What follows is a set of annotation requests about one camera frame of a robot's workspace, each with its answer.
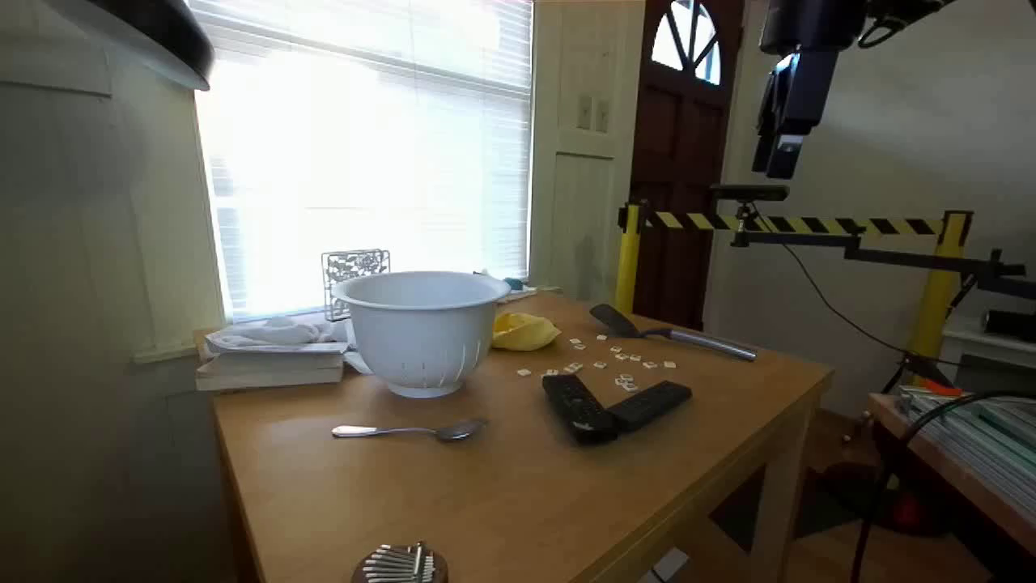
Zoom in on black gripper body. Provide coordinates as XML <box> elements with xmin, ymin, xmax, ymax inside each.
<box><xmin>754</xmin><ymin>46</ymin><xmax>846</xmax><ymax>142</ymax></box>

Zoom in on black button remote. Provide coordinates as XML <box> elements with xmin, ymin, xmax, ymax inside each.
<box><xmin>606</xmin><ymin>380</ymin><xmax>697</xmax><ymax>437</ymax></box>

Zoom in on rounded black remote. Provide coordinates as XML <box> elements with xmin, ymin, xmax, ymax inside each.
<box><xmin>541</xmin><ymin>369</ymin><xmax>626</xmax><ymax>446</ymax></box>

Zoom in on dark wooden door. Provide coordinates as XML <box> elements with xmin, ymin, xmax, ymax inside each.
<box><xmin>627</xmin><ymin>0</ymin><xmax>747</xmax><ymax>334</ymax></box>

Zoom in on white shelf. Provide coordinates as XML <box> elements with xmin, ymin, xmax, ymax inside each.
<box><xmin>940</xmin><ymin>320</ymin><xmax>1036</xmax><ymax>375</ymax></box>

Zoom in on stack of papers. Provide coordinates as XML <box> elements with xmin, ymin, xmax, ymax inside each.
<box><xmin>891</xmin><ymin>380</ymin><xmax>1036</xmax><ymax>511</ymax></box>

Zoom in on wooden side table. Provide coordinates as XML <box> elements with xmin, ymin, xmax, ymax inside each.
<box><xmin>864</xmin><ymin>388</ymin><xmax>1036</xmax><ymax>560</ymax></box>

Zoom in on white plastic colander bowl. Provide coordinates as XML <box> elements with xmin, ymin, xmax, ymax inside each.
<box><xmin>334</xmin><ymin>269</ymin><xmax>512</xmax><ymax>402</ymax></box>

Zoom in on white window blinds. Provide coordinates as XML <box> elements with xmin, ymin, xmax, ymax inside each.
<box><xmin>190</xmin><ymin>0</ymin><xmax>537</xmax><ymax>324</ymax></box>

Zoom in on metal spoon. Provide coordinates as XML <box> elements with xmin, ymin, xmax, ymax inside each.
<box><xmin>330</xmin><ymin>419</ymin><xmax>488</xmax><ymax>446</ymax></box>

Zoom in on white crumpled cloth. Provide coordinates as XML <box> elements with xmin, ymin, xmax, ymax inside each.
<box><xmin>203</xmin><ymin>307</ymin><xmax>359</xmax><ymax>357</ymax></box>

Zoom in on thick white book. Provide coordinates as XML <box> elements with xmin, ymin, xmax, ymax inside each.
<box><xmin>190</xmin><ymin>342</ymin><xmax>349</xmax><ymax>396</ymax></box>

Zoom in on ribbed metal lid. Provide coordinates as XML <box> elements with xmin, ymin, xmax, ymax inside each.
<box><xmin>349</xmin><ymin>540</ymin><xmax>453</xmax><ymax>583</ymax></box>

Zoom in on black stereo camera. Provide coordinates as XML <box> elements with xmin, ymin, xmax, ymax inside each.
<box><xmin>706</xmin><ymin>182</ymin><xmax>793</xmax><ymax>208</ymax></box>

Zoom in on thin black camera cable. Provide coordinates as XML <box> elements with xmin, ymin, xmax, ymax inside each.
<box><xmin>774</xmin><ymin>239</ymin><xmax>918</xmax><ymax>366</ymax></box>

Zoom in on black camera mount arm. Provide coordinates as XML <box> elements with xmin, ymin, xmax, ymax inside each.
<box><xmin>727</xmin><ymin>208</ymin><xmax>1028</xmax><ymax>298</ymax></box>

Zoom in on cream wall switch plate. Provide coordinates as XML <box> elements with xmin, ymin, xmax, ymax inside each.
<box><xmin>574</xmin><ymin>92</ymin><xmax>614</xmax><ymax>138</ymax></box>

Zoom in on black spatula metal handle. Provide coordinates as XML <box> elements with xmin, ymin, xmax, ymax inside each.
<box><xmin>586</xmin><ymin>302</ymin><xmax>761</xmax><ymax>364</ymax></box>

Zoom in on black floor cable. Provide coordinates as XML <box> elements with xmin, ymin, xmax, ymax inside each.
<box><xmin>846</xmin><ymin>386</ymin><xmax>1036</xmax><ymax>583</ymax></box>

